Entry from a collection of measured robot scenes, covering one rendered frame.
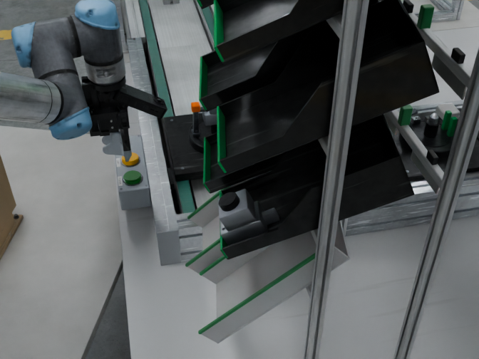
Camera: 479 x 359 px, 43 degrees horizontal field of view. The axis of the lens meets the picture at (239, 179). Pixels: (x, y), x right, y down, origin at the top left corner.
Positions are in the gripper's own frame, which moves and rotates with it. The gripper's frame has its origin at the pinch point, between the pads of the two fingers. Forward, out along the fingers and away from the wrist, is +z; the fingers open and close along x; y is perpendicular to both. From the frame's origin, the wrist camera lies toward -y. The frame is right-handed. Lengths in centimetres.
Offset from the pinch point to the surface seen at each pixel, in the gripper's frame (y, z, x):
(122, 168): 2.0, 6.9, -4.6
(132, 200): 0.7, 10.1, 3.5
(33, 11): 57, 103, -321
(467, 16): -129, 17, -83
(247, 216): -16, -23, 48
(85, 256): 12.5, 17.0, 12.1
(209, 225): -13.9, 2.4, 23.1
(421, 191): -62, 7, 17
